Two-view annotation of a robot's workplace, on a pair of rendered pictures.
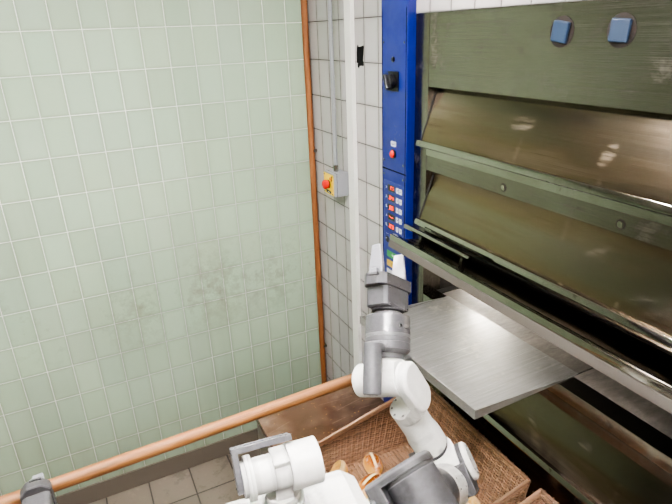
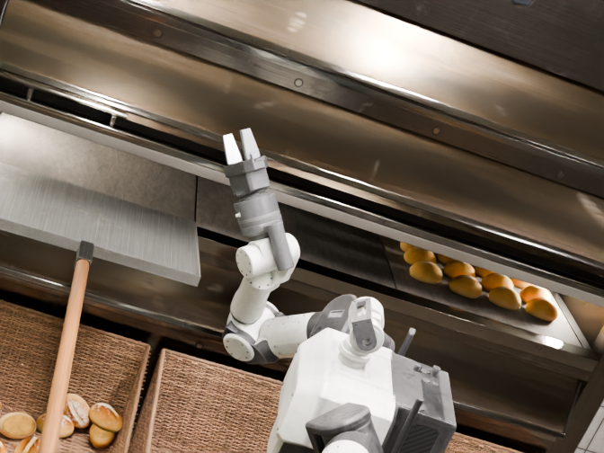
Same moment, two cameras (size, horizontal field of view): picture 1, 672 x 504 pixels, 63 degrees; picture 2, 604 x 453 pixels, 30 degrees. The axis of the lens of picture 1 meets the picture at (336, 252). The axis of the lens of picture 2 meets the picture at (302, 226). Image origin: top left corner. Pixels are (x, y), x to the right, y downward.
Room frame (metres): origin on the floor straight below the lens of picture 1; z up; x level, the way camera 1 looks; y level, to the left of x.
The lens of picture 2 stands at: (0.36, 1.98, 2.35)
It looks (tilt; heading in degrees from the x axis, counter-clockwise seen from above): 21 degrees down; 283
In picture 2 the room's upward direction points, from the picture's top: 22 degrees clockwise
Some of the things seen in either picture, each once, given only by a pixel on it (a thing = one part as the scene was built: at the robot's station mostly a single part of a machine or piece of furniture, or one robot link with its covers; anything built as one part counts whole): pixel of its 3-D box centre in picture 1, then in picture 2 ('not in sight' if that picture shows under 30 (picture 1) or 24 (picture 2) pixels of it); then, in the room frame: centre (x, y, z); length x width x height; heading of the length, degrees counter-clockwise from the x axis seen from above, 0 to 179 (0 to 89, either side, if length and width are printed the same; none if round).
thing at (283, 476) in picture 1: (284, 474); (364, 329); (0.61, 0.09, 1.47); 0.10 x 0.07 x 0.09; 109
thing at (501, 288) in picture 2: not in sight; (467, 251); (0.61, -1.35, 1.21); 0.61 x 0.48 x 0.06; 116
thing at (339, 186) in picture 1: (335, 182); not in sight; (2.28, -0.01, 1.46); 0.10 x 0.07 x 0.10; 26
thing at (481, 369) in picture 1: (459, 342); (91, 216); (1.39, -0.35, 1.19); 0.55 x 0.36 x 0.03; 27
